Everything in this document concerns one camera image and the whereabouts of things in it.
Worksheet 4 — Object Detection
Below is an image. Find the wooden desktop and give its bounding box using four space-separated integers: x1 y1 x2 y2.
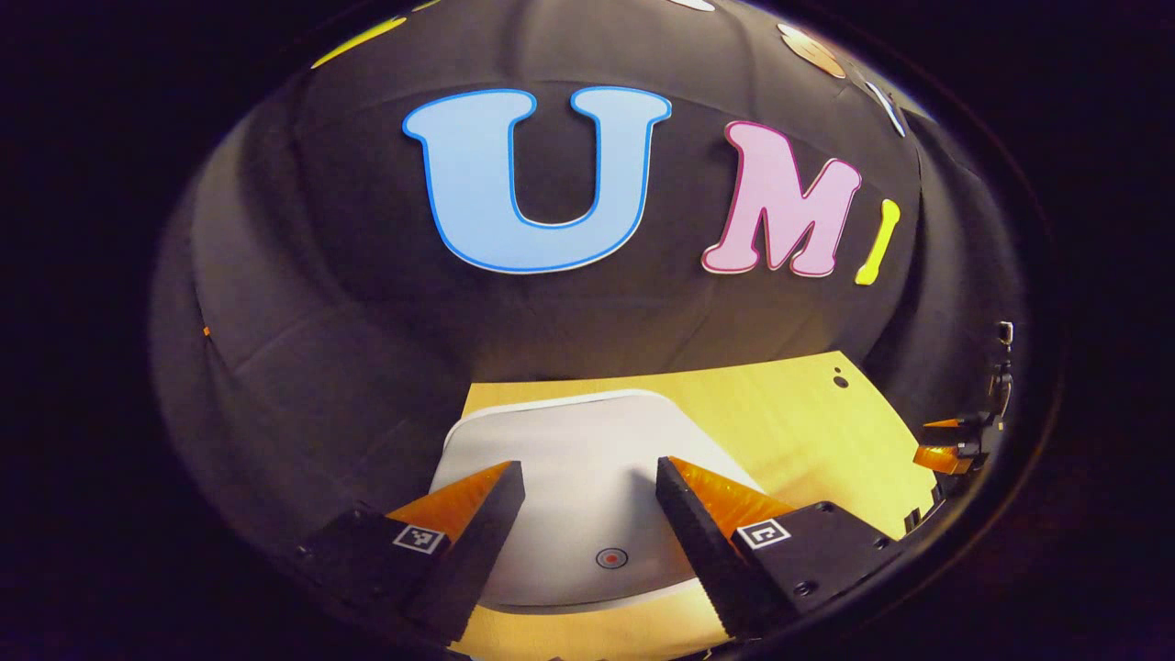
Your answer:
447 349 942 661

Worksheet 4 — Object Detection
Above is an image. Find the black backdrop cloth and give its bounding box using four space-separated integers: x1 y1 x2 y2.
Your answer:
151 0 1024 588

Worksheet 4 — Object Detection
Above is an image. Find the white desktop garbage bin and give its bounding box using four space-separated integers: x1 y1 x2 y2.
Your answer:
430 389 767 616

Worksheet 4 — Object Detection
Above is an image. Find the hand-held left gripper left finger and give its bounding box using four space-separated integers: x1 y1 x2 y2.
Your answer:
292 460 527 644

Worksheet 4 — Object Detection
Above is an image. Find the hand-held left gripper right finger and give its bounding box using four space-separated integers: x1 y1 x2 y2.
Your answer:
655 455 902 641

